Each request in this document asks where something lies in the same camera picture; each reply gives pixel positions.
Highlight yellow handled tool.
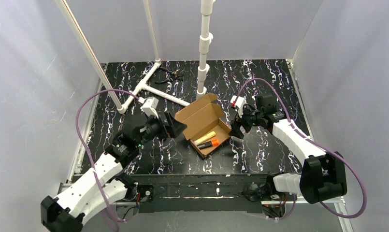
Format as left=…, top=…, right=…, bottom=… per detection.
left=194, top=131, right=216, bottom=145

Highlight red orange handled tool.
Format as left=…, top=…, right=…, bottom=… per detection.
left=198, top=139, right=219, bottom=149

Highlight brown cardboard box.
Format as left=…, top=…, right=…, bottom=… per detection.
left=175, top=93, right=231, bottom=159

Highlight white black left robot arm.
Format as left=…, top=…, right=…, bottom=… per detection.
left=41, top=112, right=187, bottom=232

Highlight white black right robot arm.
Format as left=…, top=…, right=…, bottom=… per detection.
left=229, top=94, right=347, bottom=204

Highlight black pliers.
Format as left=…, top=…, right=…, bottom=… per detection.
left=154, top=67, right=184, bottom=85

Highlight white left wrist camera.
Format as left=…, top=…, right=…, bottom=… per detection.
left=140, top=97, right=159, bottom=119

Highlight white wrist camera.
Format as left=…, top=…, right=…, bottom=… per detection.
left=140, top=97, right=159, bottom=119
left=230, top=95, right=246, bottom=117

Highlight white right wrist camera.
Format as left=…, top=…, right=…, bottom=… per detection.
left=230, top=95, right=246, bottom=117

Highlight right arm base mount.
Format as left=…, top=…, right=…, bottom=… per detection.
left=241, top=180, right=286, bottom=202

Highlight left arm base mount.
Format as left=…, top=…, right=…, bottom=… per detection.
left=106, top=183, right=155, bottom=203

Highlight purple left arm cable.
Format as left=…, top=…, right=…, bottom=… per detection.
left=75, top=89, right=144, bottom=232

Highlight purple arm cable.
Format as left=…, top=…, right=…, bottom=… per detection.
left=236, top=77, right=368, bottom=219
left=75, top=89, right=144, bottom=232

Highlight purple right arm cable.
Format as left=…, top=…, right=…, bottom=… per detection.
left=236, top=77, right=368, bottom=219

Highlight white PVC pipe frame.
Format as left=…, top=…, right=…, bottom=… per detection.
left=56, top=0, right=215, bottom=106

